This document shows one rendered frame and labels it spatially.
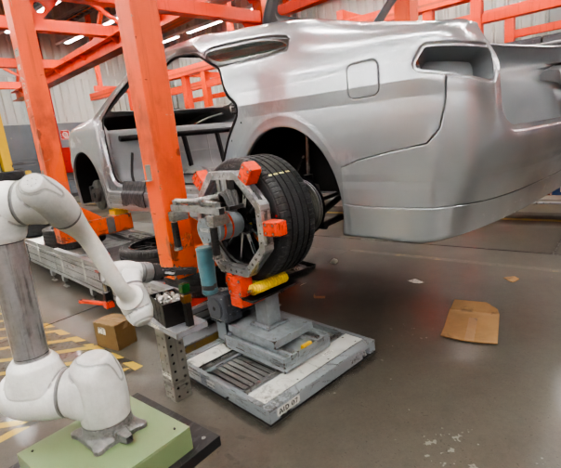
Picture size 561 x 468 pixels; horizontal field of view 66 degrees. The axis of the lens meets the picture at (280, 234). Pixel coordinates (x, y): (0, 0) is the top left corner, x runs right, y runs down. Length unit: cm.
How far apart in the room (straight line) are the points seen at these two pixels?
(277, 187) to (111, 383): 112
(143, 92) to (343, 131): 106
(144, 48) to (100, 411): 176
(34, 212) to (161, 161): 118
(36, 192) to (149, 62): 132
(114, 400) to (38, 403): 22
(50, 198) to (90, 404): 63
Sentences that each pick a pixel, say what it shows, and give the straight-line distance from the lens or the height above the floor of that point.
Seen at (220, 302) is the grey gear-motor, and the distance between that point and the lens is 255.
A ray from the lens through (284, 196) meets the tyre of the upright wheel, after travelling 208.
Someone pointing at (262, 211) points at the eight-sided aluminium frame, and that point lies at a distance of 202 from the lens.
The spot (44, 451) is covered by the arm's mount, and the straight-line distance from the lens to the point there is 169.
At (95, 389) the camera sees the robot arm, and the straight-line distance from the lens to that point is 150.
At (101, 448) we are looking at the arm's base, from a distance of 157.
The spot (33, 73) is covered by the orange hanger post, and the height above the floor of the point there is 197.
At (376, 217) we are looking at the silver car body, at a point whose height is 85.
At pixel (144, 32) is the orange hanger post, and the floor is 185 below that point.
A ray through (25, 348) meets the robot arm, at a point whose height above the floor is 72.
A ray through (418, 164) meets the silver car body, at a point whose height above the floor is 109.
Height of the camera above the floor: 127
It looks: 13 degrees down
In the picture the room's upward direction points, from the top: 6 degrees counter-clockwise
